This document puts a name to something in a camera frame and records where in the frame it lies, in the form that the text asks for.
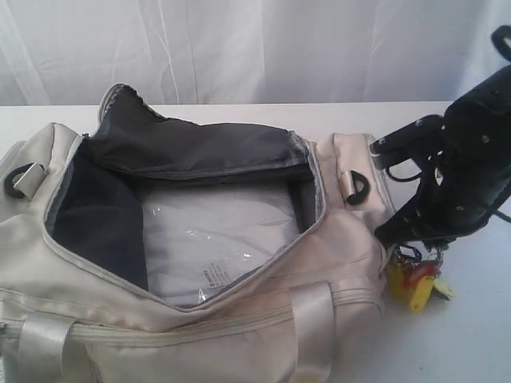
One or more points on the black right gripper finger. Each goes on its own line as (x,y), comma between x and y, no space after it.
(410,223)

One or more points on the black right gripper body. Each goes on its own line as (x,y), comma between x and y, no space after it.
(475,162)

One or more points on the bunch of colourful key tags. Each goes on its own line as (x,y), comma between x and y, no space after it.
(413,280)

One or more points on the beige fabric duffel bag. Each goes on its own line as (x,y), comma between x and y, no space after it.
(75,300)

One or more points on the clear plastic wrapped white packet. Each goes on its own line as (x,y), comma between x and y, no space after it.
(200,241)

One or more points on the white background curtain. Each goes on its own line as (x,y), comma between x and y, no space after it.
(243,52)

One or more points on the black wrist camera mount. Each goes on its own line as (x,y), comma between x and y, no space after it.
(415,141)

